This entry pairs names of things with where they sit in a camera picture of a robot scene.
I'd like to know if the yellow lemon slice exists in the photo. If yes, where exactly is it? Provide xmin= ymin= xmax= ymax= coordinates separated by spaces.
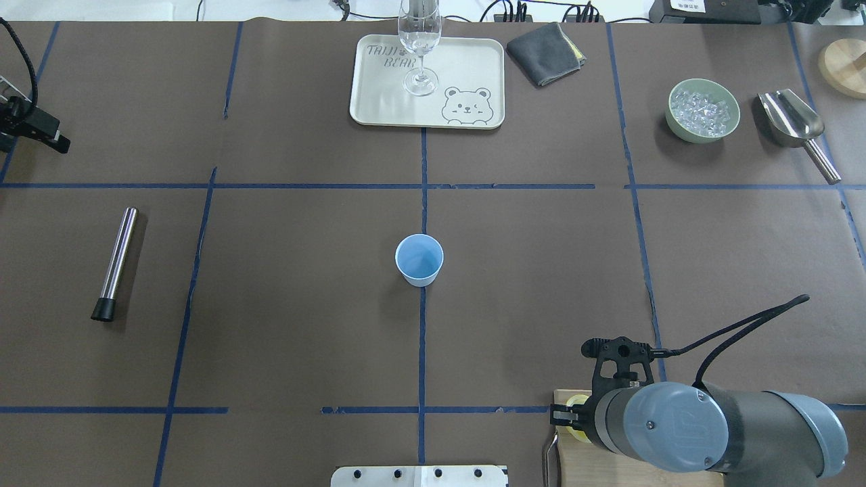
xmin=567 ymin=396 xmax=589 ymax=444

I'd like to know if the power strip with cables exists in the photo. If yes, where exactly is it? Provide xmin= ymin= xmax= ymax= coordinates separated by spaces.
xmin=479 ymin=0 xmax=654 ymax=25

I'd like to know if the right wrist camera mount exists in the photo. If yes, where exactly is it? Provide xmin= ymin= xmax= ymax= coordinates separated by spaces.
xmin=580 ymin=336 xmax=655 ymax=396

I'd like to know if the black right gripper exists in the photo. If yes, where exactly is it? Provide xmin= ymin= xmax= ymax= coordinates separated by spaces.
xmin=550 ymin=394 xmax=604 ymax=440

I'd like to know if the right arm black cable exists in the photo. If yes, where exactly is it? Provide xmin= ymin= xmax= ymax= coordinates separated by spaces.
xmin=649 ymin=294 xmax=811 ymax=390

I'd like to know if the round wooden lid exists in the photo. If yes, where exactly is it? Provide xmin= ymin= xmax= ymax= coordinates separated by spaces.
xmin=819 ymin=38 xmax=865 ymax=100

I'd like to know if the steel muddler black tip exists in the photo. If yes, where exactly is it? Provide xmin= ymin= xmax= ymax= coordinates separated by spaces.
xmin=91 ymin=207 xmax=138 ymax=322

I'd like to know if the clear wine glass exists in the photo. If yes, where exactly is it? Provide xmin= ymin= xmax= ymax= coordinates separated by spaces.
xmin=398 ymin=1 xmax=442 ymax=97

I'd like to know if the wooden cutting board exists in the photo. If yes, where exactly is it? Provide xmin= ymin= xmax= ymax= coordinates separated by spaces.
xmin=543 ymin=426 xmax=723 ymax=486

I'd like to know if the steel ice scoop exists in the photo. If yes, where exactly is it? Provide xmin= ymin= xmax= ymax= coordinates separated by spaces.
xmin=757 ymin=89 xmax=842 ymax=185

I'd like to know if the black device box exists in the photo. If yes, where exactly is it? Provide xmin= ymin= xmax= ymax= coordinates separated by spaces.
xmin=647 ymin=1 xmax=761 ymax=24

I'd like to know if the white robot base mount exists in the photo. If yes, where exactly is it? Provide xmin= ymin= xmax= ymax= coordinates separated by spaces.
xmin=330 ymin=465 xmax=509 ymax=486

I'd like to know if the light blue cup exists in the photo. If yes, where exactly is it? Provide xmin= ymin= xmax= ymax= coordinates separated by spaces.
xmin=394 ymin=233 xmax=445 ymax=287

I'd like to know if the cream bear tray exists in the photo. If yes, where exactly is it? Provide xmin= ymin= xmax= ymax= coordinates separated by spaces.
xmin=348 ymin=34 xmax=506 ymax=129

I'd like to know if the green bowl of ice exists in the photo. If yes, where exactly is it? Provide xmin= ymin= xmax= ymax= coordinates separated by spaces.
xmin=665 ymin=79 xmax=740 ymax=144

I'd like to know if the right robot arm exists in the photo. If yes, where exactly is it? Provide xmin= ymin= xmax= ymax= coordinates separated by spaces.
xmin=550 ymin=381 xmax=848 ymax=486

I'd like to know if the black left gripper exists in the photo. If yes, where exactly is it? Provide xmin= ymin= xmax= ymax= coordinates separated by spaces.
xmin=1 ymin=96 xmax=70 ymax=154

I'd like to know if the grey folded cloth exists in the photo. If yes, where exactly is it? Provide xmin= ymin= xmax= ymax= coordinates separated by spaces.
xmin=506 ymin=22 xmax=587 ymax=87

